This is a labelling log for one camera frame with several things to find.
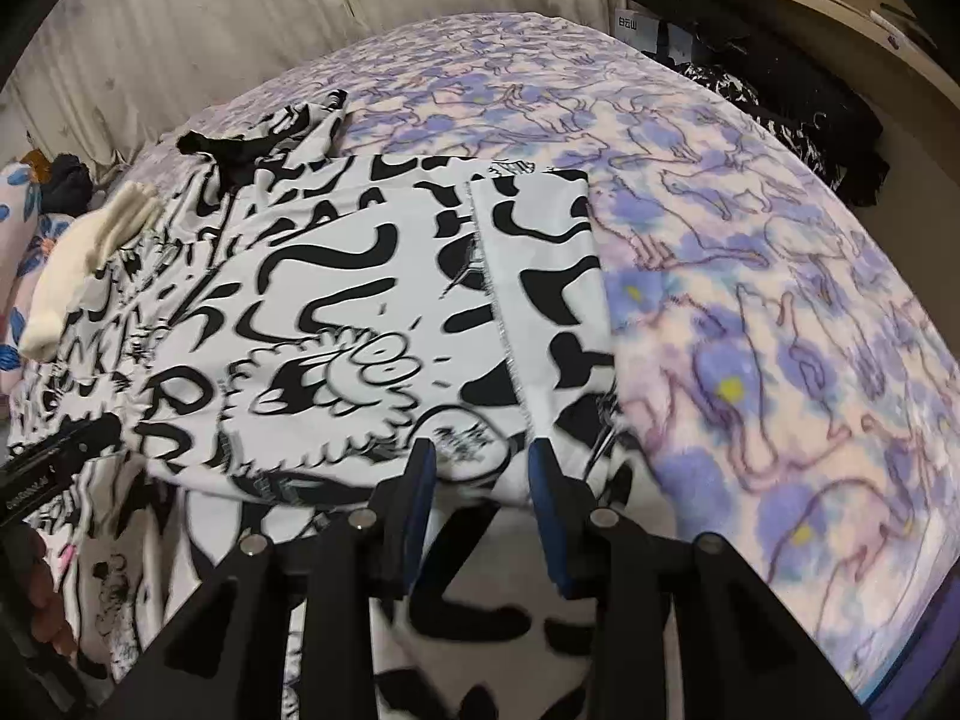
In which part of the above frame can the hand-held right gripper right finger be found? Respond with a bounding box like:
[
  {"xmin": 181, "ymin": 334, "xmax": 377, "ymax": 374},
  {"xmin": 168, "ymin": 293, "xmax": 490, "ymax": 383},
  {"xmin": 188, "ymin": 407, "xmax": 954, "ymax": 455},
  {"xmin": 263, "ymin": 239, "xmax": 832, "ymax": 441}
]
[{"xmin": 527, "ymin": 436, "xmax": 875, "ymax": 720}]

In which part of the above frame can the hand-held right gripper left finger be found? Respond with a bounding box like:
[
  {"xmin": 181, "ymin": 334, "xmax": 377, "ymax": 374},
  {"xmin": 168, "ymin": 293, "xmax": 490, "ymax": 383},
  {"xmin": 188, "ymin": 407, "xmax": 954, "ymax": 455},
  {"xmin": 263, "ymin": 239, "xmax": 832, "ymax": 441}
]
[{"xmin": 105, "ymin": 436, "xmax": 440, "ymax": 720}]

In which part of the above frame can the cream white garment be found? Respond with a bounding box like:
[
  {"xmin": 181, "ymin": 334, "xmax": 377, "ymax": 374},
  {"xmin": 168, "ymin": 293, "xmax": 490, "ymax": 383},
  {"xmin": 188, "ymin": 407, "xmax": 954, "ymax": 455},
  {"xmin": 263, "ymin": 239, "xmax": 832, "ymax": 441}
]
[{"xmin": 19, "ymin": 181, "xmax": 162, "ymax": 361}]

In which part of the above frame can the black and white printed garment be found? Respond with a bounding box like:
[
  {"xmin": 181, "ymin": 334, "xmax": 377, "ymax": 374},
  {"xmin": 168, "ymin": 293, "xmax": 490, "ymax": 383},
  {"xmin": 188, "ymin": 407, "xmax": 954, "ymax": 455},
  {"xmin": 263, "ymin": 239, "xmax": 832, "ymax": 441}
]
[{"xmin": 7, "ymin": 90, "xmax": 653, "ymax": 720}]

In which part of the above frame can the person's left hand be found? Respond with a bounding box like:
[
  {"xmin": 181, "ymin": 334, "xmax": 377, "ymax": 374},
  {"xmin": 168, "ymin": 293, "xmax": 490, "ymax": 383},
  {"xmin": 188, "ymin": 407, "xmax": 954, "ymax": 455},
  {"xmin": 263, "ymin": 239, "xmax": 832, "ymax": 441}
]
[{"xmin": 26, "ymin": 559, "xmax": 80, "ymax": 661}]

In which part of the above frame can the blue flower print pillow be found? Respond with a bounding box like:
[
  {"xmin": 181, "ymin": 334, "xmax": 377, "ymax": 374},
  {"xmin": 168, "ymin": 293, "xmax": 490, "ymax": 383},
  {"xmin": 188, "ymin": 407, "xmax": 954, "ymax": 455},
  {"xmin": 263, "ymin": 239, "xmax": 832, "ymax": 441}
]
[{"xmin": 0, "ymin": 157, "xmax": 83, "ymax": 395}]

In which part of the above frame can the dark knitted cloth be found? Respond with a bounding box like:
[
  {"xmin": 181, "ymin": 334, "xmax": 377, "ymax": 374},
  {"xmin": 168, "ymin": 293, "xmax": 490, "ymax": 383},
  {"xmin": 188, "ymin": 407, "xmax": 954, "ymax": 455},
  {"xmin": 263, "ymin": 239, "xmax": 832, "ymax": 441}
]
[{"xmin": 41, "ymin": 154, "xmax": 96, "ymax": 215}]

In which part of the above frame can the purple floral fleece blanket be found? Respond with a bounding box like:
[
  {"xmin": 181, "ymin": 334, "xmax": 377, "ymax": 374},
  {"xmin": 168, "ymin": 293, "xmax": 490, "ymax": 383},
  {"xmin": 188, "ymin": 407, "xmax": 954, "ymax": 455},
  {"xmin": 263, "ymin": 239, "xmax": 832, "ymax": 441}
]
[{"xmin": 7, "ymin": 11, "xmax": 953, "ymax": 702}]

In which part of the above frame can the black and white speckled cloth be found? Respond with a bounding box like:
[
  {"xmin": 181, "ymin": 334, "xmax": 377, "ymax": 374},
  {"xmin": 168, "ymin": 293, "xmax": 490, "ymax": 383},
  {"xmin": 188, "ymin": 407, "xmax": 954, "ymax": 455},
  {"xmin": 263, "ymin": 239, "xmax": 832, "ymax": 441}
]
[{"xmin": 675, "ymin": 62, "xmax": 760, "ymax": 104}]

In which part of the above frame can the black cloth pile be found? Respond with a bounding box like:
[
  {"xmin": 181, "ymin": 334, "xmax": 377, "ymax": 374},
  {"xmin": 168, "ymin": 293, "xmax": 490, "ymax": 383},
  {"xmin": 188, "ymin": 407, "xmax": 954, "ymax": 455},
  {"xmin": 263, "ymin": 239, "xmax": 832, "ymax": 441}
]
[{"xmin": 649, "ymin": 19, "xmax": 892, "ymax": 209}]

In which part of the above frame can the white curtain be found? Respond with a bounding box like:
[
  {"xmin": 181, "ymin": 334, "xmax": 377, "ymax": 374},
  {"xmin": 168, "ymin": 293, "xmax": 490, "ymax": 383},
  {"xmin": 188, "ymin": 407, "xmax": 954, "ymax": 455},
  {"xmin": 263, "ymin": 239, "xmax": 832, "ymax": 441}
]
[{"xmin": 0, "ymin": 0, "xmax": 625, "ymax": 170}]

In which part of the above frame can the wooden desk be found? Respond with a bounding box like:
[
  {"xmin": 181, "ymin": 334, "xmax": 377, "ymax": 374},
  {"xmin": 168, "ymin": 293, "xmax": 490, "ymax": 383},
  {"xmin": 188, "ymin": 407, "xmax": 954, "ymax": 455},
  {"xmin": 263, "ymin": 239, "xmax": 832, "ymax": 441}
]
[{"xmin": 625, "ymin": 0, "xmax": 947, "ymax": 117}]

